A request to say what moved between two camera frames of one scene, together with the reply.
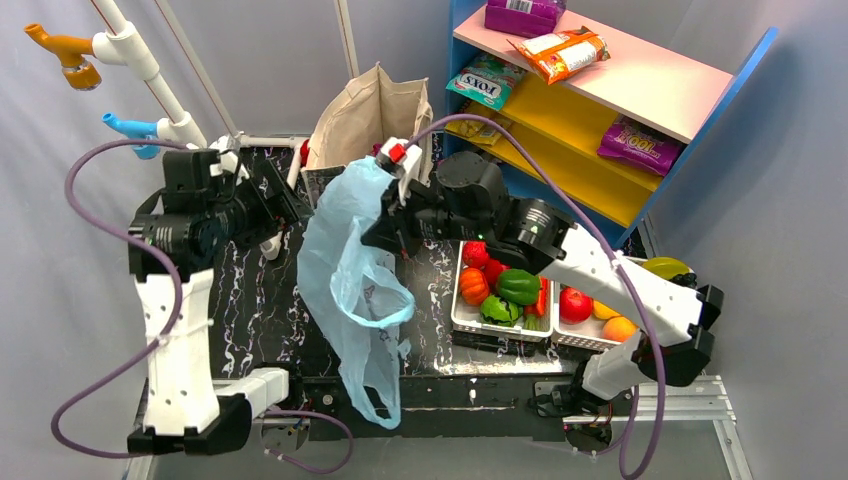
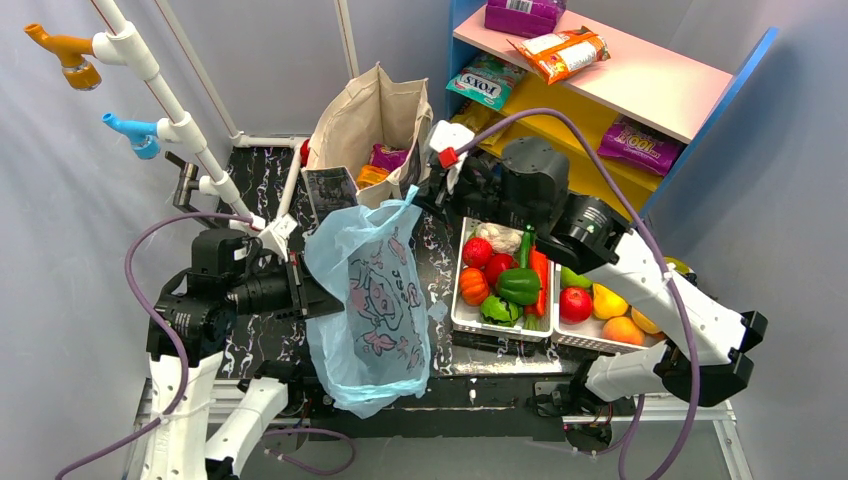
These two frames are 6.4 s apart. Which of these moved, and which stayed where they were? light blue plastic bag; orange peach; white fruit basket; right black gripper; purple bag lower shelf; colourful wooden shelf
Moved: right black gripper; light blue plastic bag
Stayed: colourful wooden shelf; white fruit basket; purple bag lower shelf; orange peach
